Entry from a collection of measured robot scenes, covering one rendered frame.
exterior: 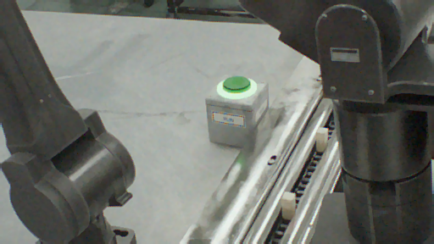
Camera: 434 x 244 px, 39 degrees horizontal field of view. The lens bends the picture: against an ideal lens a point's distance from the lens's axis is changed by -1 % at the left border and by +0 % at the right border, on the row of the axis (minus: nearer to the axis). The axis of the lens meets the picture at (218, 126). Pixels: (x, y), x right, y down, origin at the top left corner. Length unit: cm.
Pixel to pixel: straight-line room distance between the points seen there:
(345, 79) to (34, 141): 32
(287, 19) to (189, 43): 84
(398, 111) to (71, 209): 33
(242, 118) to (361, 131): 48
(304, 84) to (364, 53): 61
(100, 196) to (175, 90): 45
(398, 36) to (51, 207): 37
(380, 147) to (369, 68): 6
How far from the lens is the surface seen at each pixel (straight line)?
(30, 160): 58
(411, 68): 36
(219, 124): 86
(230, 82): 86
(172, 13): 315
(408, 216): 40
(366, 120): 36
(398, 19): 32
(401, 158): 38
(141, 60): 114
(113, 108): 100
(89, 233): 66
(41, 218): 61
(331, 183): 74
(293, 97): 90
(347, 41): 33
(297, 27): 34
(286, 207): 71
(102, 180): 60
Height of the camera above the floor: 132
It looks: 33 degrees down
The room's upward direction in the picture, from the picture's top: 5 degrees counter-clockwise
